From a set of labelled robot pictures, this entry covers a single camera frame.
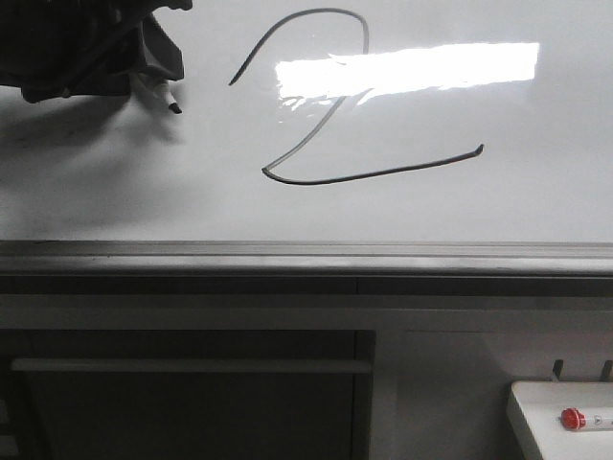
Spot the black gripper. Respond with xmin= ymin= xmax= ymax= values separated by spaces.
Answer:
xmin=1 ymin=0 xmax=193 ymax=104

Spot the white black-tipped whiteboard marker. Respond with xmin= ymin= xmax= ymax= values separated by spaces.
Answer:
xmin=133 ymin=73 xmax=183 ymax=115

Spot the white whiteboard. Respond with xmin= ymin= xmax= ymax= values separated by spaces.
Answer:
xmin=1 ymin=1 xmax=612 ymax=242

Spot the aluminium whiteboard marker ledge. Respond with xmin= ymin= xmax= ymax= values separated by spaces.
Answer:
xmin=1 ymin=241 xmax=612 ymax=278

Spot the red-capped white marker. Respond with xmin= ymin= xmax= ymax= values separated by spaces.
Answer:
xmin=560 ymin=407 xmax=613 ymax=431

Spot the white wall-mounted tray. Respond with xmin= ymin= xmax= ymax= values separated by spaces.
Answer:
xmin=507 ymin=381 xmax=612 ymax=459

